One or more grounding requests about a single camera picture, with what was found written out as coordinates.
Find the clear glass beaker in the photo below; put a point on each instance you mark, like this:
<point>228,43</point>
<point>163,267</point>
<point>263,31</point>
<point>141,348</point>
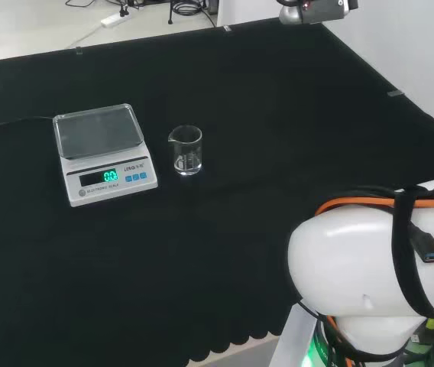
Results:
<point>185,153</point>

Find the black bench cloth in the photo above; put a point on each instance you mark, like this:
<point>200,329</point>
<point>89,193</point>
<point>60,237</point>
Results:
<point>240,114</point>

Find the white electronic balance steel pan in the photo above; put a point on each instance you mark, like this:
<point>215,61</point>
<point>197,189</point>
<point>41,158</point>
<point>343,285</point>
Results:
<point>102,168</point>

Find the clear cloth clip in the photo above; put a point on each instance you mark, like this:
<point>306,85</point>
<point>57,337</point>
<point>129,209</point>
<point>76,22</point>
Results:
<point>226,28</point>
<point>394,93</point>
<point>79,50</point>

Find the black tripod leg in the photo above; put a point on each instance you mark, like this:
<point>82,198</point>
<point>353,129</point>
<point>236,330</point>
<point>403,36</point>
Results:
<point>169,13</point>

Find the white power strip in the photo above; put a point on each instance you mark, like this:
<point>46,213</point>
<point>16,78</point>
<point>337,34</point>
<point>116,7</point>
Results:
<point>114,18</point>

